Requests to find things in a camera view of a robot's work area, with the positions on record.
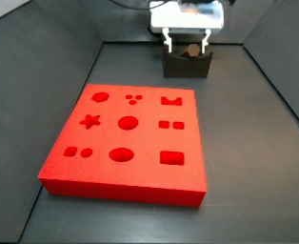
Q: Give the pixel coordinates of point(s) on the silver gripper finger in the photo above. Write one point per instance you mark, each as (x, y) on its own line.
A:
(204, 42)
(168, 41)

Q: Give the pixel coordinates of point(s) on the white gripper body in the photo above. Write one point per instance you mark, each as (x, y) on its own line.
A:
(185, 15)

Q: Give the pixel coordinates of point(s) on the brown hexagonal prism block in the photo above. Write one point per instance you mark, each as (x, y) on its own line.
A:
(191, 51)

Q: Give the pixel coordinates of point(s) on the red foam shape board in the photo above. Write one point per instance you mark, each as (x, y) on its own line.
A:
(129, 147)

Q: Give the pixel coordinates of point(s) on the black curved holder stand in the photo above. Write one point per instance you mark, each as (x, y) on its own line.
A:
(180, 67)

